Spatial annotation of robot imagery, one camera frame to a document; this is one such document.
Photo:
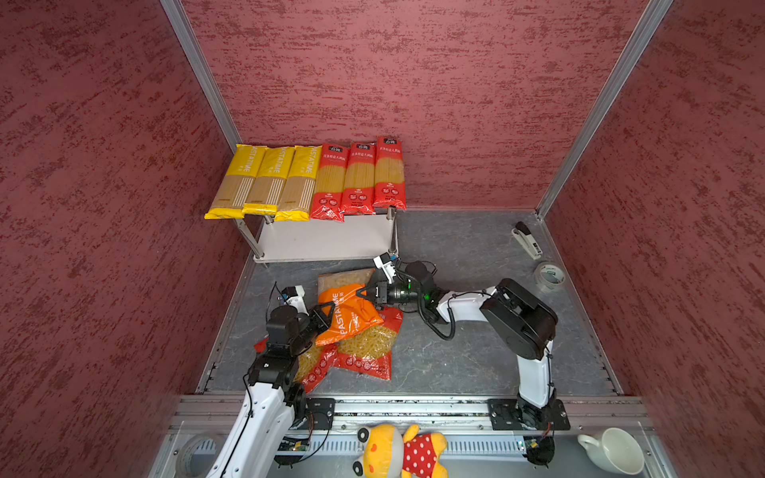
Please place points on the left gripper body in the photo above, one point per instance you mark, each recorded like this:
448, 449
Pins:
309, 328

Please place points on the white black stapler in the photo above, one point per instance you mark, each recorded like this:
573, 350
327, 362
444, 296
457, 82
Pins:
526, 240

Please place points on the red spaghetti pack large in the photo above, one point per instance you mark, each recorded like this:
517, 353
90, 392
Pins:
330, 183

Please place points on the grey tape roll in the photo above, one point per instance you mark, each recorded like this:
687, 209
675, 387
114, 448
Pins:
550, 276

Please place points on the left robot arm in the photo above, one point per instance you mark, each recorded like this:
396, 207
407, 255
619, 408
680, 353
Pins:
274, 399

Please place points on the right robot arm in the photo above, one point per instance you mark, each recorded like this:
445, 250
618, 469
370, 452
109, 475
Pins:
523, 322

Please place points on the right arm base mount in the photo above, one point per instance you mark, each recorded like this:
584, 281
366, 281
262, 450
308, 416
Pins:
515, 414

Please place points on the orange pasta bag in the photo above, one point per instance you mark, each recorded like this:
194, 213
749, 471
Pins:
351, 315

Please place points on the white ceramic cup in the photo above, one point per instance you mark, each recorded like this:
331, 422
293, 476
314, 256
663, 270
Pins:
614, 450

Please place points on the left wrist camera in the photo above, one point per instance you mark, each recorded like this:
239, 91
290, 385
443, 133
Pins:
294, 296

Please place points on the yellow plush toy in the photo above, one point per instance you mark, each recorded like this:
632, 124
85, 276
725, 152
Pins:
389, 453

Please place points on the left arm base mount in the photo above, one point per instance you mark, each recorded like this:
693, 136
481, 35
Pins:
314, 414

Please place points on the clear tape roll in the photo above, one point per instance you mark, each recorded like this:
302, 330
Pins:
197, 457

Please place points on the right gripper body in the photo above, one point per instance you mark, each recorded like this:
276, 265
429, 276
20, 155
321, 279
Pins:
400, 293

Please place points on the red macaroni bag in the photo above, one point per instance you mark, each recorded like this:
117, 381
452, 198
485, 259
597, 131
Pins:
314, 361
370, 352

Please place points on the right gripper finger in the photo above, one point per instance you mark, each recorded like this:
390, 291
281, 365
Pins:
366, 296
361, 287

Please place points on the white two-tier shelf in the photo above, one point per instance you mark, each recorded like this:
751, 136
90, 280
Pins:
357, 237

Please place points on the yellow spaghetti pack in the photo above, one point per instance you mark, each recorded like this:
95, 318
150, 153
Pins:
267, 188
296, 199
229, 200

